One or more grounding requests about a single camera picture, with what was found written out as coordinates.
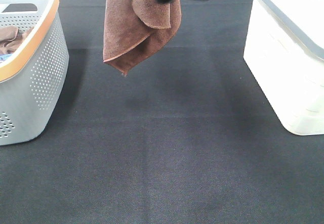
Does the brown towel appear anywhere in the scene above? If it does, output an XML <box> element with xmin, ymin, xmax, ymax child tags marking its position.
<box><xmin>103</xmin><ymin>0</ymin><xmax>182</xmax><ymax>75</ymax></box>

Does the white storage box grey lid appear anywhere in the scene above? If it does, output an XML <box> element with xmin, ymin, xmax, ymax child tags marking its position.
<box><xmin>244</xmin><ymin>0</ymin><xmax>323</xmax><ymax>136</ymax></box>

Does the grey perforated laundry basket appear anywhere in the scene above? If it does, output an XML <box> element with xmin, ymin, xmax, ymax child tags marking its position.
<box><xmin>1</xmin><ymin>0</ymin><xmax>69</xmax><ymax>146</ymax></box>

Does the brown cloth in basket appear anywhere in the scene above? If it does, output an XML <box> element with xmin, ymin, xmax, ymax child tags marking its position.
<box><xmin>1</xmin><ymin>26</ymin><xmax>33</xmax><ymax>56</ymax></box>

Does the blue cloth in basket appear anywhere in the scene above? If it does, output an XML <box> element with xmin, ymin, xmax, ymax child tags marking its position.
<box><xmin>0</xmin><ymin>54</ymin><xmax>11</xmax><ymax>63</ymax></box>

